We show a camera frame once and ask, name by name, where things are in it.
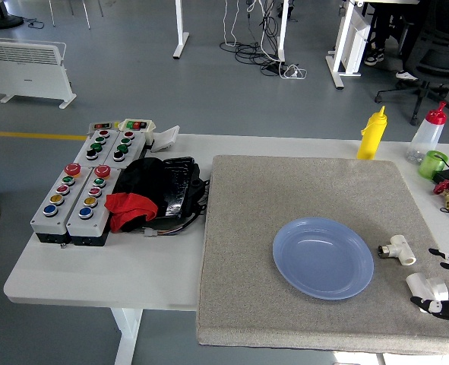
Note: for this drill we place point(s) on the green translucent cup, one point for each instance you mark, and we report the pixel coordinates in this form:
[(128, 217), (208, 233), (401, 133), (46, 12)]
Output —
[(431, 164)]

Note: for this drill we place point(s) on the white table leg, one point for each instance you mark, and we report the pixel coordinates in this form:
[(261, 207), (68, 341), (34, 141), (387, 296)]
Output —
[(127, 334)]

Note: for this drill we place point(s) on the grey-brown mat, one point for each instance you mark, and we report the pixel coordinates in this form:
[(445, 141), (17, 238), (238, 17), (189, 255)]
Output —
[(285, 190)]

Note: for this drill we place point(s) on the grey four-button control box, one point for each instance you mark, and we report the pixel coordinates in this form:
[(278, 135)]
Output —
[(95, 150), (123, 150)]

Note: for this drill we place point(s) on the seated person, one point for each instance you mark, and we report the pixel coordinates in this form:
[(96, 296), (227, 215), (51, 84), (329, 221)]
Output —
[(383, 26)]

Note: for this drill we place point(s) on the clear squeeze bottle red cap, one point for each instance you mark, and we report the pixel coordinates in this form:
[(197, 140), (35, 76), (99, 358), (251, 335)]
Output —
[(426, 138)]

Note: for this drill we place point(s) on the metal chair legs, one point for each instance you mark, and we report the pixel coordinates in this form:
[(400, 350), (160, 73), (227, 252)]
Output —
[(85, 15)]

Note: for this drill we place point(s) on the grey small switch box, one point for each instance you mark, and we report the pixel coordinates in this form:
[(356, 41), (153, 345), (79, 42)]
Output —
[(102, 126)]

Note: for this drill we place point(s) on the red cloth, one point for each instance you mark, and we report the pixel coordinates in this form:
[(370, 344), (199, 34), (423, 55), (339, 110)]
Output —
[(127, 207)]

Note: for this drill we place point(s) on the blue plastic plate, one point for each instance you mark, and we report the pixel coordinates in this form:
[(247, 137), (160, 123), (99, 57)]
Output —
[(323, 262)]

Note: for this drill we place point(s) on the white tee pipe metal insert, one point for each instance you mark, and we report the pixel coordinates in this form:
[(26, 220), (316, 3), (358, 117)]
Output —
[(400, 249)]

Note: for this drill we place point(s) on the white desk frame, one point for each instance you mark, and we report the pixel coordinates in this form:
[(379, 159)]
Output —
[(342, 45)]

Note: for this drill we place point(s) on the large white tee pipe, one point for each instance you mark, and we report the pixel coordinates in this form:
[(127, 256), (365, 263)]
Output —
[(423, 284)]

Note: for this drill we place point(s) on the white wall switch panel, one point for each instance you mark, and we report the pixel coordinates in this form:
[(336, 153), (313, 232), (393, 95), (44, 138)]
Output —
[(166, 138)]

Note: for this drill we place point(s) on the white desk leg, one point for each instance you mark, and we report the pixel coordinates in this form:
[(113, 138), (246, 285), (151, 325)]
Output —
[(282, 34), (180, 38)]

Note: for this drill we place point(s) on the beige small button box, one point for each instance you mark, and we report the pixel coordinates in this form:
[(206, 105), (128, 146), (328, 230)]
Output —
[(137, 128)]

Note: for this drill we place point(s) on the black fan base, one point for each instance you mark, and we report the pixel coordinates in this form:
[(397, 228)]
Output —
[(4, 21)]

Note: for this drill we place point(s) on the black office chair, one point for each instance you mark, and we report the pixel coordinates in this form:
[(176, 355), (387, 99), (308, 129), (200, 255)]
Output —
[(437, 57)]

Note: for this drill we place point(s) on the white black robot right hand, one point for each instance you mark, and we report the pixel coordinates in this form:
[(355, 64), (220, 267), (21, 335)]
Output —
[(446, 307)]

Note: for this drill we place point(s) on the white electric heater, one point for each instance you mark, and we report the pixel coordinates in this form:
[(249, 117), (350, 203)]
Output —
[(26, 72)]

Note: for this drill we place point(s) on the yellow squeeze bottle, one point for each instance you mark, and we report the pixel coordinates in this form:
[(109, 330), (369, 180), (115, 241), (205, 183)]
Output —
[(372, 137)]

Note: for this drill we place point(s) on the grey emergency-stop button box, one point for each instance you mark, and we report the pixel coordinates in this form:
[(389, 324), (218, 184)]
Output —
[(55, 213), (89, 216)]

